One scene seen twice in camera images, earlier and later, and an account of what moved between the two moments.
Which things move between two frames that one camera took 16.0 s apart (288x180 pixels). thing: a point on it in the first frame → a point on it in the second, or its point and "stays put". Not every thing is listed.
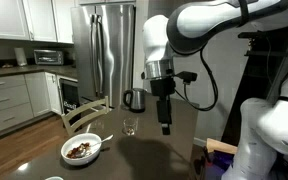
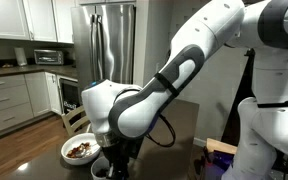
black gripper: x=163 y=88 → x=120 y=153
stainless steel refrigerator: x=106 y=38 stays put
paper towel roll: x=20 y=56 stays put
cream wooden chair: x=81 y=109 stays put
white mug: x=54 y=178 → x=99 y=168
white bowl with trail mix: x=81 y=149 stays put
